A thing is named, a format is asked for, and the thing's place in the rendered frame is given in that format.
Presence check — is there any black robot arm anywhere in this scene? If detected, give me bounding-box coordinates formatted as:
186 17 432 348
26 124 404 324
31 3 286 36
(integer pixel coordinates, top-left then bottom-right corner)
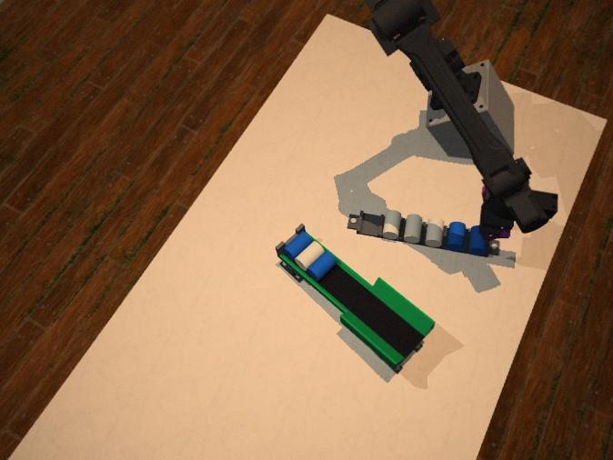
366 0 558 234

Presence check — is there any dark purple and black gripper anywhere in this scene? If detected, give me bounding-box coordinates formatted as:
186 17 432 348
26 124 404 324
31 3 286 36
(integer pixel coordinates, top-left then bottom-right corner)
478 186 514 241

